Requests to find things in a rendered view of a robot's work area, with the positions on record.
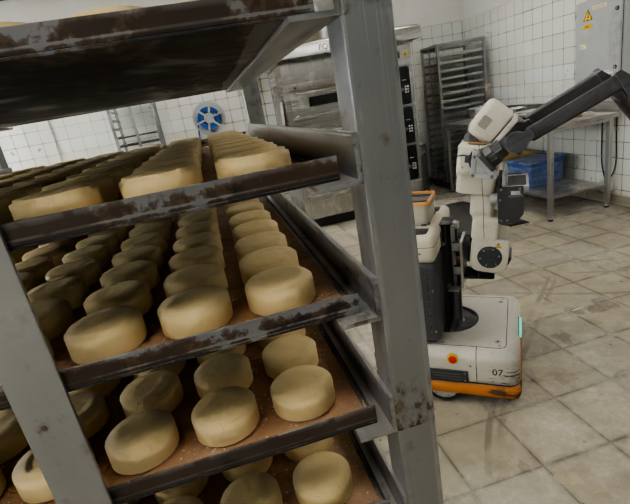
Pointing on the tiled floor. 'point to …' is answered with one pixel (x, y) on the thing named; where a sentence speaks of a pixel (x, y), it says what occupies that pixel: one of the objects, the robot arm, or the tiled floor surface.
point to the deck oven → (302, 72)
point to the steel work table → (605, 112)
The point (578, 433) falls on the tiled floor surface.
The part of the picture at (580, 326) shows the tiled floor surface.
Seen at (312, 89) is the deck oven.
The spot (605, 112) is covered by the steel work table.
